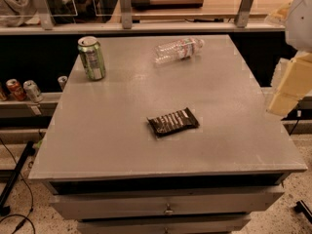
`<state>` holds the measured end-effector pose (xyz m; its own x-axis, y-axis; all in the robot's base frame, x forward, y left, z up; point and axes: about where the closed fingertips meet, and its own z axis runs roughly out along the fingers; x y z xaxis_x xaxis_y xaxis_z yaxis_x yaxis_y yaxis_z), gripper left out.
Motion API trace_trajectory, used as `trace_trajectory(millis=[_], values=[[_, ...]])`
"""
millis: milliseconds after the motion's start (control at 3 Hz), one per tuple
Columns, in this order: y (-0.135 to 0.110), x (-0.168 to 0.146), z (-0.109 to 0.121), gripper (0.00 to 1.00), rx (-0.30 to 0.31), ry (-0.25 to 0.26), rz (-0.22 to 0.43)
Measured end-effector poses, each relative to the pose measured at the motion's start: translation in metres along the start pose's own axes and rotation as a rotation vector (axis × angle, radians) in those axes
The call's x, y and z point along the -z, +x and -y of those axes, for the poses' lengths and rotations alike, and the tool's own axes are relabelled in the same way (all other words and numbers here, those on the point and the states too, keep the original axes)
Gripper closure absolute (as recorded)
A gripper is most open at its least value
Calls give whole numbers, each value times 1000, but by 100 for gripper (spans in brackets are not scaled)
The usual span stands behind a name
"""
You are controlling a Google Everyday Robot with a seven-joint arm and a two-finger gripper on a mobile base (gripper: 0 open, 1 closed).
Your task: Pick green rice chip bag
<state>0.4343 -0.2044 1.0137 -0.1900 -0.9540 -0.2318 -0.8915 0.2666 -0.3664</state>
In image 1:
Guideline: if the upper grey drawer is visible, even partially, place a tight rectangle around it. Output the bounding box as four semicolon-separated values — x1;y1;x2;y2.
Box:
51;185;284;219

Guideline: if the red soda can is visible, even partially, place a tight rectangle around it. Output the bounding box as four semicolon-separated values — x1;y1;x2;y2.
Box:
6;79;26;101

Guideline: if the silver soda can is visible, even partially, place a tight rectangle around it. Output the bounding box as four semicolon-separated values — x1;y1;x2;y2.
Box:
23;80;43;103

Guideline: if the clear plastic water bottle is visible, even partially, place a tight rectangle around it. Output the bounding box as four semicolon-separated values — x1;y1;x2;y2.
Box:
155;37;205;65

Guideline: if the black stand leg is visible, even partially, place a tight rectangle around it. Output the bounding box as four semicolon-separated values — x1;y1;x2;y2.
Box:
0;141;35;216

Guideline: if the grey cloth pile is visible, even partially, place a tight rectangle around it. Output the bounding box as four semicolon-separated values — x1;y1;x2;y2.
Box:
0;0;76;27

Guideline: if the grey drawer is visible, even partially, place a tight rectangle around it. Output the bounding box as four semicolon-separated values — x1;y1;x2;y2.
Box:
51;185;284;219
77;214;251;234

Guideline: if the black snack bag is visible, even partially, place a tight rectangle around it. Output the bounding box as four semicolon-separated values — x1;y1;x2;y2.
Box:
148;107;200;137

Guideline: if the black foot bracket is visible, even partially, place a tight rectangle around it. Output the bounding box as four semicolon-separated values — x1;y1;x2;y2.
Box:
294;200;312;223

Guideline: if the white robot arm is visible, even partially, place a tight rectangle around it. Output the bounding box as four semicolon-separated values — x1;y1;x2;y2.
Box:
265;0;312;117

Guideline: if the green soda can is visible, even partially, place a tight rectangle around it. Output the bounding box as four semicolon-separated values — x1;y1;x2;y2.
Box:
78;36;105;81

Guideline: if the lower grey drawer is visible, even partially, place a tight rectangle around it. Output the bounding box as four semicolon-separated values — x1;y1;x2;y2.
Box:
77;214;251;234

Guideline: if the grey drawer cabinet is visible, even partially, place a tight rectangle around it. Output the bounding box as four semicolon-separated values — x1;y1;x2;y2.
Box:
28;34;308;234

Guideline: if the black cable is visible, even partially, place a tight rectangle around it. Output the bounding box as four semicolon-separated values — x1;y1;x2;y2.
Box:
0;136;37;234

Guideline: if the small silver can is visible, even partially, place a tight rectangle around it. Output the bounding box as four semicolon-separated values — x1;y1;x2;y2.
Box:
58;76;68;90

